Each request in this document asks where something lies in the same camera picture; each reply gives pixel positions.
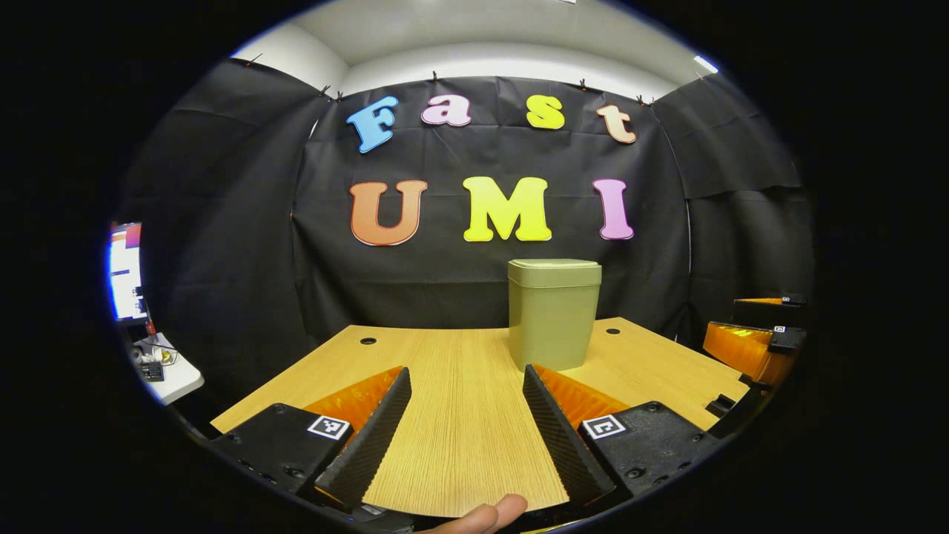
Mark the small black desk clip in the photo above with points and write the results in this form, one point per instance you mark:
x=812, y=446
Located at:
x=719, y=406

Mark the black backdrop cloth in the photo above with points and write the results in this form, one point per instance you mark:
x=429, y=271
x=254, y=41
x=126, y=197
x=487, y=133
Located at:
x=222, y=237

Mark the wooden desktop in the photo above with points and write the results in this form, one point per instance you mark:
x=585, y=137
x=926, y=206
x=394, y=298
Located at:
x=460, y=386

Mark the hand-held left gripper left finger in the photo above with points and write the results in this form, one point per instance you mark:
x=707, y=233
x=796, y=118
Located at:
x=371, y=437

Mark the computer monitor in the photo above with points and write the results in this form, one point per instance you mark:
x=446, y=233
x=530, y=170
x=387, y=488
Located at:
x=127, y=271

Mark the white side table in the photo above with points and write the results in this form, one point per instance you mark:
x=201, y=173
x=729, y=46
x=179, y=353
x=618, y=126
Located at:
x=182, y=374

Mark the small black calculator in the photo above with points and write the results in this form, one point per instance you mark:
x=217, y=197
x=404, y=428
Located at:
x=152, y=371

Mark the white ceiling light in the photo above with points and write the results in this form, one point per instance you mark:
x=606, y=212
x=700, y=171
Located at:
x=706, y=64

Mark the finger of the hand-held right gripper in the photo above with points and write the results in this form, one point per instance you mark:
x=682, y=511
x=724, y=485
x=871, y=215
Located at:
x=738, y=348
x=764, y=311

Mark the green desktop garbage bin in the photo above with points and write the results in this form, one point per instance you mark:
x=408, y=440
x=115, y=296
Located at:
x=552, y=319

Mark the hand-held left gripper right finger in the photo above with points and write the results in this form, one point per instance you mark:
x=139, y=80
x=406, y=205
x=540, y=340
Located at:
x=556, y=437

